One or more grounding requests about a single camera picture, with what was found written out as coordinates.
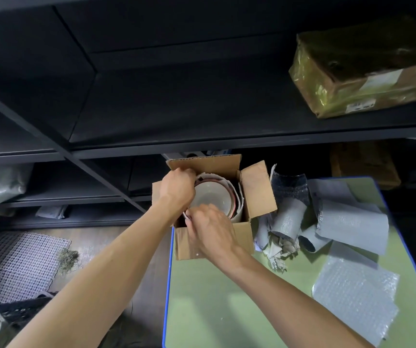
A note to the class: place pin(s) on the large grey foam sheet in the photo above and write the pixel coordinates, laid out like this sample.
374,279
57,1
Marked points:
353,221

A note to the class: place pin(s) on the person's right hand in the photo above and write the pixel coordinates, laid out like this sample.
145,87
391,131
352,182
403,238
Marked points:
213,233

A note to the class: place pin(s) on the small brown cardboard box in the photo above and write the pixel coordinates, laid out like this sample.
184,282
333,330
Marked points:
365,163

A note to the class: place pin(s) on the person's right forearm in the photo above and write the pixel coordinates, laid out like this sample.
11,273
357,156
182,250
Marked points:
287,304

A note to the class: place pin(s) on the black plastic crate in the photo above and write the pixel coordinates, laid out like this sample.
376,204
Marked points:
19,309

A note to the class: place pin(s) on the white mesh floor mat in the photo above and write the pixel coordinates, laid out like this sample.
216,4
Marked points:
19,264

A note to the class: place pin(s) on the clump of dried grass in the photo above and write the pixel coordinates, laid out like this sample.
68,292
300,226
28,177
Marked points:
68,260

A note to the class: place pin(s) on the black metal shelf rack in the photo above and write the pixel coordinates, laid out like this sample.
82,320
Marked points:
150,76

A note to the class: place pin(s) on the red rimmed bowl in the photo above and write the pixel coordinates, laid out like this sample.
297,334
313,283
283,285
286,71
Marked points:
234,199

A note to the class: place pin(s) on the dark rolled bubble wrap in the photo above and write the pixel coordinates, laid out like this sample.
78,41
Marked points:
289,186

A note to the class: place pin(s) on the open brown cardboard box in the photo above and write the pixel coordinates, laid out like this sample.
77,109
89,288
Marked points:
257,190

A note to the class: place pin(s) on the person's left hand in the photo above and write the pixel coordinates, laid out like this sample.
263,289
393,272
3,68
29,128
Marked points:
174,187

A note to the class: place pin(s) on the person's right fingers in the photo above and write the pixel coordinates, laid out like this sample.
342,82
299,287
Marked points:
194,216

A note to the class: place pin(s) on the white ceramic bowl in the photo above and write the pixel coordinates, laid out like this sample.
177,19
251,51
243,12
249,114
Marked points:
213,195

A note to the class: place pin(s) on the white foam wrap sheet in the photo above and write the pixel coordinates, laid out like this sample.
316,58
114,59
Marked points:
238,199

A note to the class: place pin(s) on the taped brown cardboard parcel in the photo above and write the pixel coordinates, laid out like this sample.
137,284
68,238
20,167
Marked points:
360,65

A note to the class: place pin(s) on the person's left forearm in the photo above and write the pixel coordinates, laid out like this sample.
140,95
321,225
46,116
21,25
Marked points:
106,275

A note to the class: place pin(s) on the clear bubble wrap sheet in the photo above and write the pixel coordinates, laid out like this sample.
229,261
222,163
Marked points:
356,293

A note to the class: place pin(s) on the crumpled grey wrap sheet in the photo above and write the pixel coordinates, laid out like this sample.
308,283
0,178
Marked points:
280,231

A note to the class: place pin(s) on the person's left fingers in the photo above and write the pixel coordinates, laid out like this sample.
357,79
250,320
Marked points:
188,177

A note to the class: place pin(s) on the grey flat packet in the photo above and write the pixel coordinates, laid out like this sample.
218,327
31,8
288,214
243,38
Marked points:
51,212

